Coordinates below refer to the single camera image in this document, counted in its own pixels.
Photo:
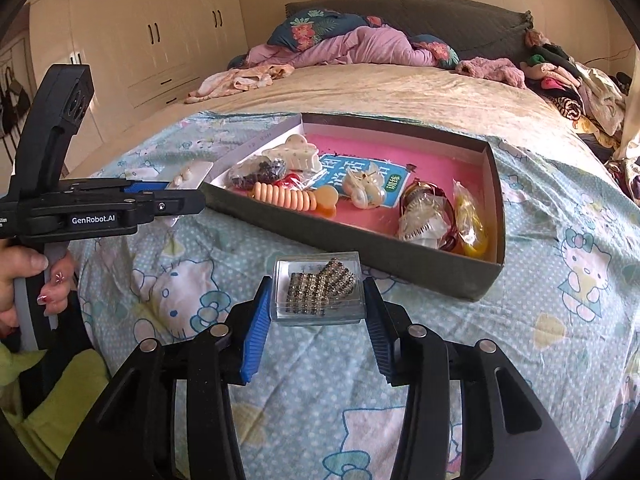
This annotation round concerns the cream wardrobe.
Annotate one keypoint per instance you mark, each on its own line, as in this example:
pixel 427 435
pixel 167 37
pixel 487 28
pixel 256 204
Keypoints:
pixel 150 10

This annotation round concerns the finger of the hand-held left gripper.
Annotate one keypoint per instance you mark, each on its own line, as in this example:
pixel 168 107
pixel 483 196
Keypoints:
pixel 145 187
pixel 175 206

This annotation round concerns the person's left hand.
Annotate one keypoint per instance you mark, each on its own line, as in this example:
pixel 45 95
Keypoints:
pixel 20 265

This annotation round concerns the pile of clothes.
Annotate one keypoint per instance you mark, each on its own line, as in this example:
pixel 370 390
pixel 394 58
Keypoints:
pixel 595 90

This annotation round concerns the bow earrings card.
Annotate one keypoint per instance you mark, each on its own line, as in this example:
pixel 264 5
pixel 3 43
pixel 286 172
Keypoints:
pixel 192 172

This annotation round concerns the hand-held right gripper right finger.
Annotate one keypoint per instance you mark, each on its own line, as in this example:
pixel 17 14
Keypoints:
pixel 377 330

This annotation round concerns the cartoon cat printed sheet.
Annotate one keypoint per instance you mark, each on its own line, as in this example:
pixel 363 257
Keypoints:
pixel 550 335

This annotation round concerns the bagged white hair comb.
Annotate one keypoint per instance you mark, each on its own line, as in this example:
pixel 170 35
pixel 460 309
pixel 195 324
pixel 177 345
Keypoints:
pixel 422 220

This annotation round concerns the red ball earrings packet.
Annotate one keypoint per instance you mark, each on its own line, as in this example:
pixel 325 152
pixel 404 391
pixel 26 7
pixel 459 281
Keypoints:
pixel 287 180

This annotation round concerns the pearl bow hair accessory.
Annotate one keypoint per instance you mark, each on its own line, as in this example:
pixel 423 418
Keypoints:
pixel 365 190

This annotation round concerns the dark grey headboard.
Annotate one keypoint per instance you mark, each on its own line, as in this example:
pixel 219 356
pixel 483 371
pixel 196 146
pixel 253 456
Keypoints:
pixel 450 20

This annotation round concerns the beige bed blanket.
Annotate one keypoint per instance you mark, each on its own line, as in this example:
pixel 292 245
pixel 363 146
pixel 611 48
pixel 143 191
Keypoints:
pixel 400 95

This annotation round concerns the pink fuzzy garment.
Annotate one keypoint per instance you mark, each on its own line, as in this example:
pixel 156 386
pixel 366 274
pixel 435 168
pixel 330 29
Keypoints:
pixel 490 70

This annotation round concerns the pink quilt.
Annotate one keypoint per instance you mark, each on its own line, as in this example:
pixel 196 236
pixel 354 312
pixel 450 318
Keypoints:
pixel 370 45

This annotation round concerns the pink booklet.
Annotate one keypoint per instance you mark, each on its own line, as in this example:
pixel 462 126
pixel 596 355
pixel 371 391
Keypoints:
pixel 440 170

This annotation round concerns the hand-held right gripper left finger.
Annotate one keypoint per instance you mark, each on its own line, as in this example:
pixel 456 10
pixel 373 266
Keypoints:
pixel 257 330

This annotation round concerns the shallow grey cardboard box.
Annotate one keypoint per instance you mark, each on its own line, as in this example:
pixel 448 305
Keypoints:
pixel 350 255

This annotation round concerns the dark floral pillow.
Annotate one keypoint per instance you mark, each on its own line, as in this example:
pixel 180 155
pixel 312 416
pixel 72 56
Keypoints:
pixel 310 27

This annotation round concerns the yellow bangle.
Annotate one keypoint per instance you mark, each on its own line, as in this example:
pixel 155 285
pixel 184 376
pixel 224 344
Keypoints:
pixel 472 240

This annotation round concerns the yellow green garment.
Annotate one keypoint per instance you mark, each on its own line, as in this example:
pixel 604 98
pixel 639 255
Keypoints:
pixel 55 410

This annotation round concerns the cream hair claw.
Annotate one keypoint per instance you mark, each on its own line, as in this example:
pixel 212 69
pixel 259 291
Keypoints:
pixel 295 155

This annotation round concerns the clear box of rhinestone clips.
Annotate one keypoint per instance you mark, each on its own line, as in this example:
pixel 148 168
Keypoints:
pixel 320 285

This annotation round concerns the peach patterned garment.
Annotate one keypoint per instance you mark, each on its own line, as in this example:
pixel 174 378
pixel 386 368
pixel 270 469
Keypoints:
pixel 235 80

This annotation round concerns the dark beaded jewelry bag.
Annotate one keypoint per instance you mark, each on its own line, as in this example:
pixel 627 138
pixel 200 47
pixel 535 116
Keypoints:
pixel 260 172

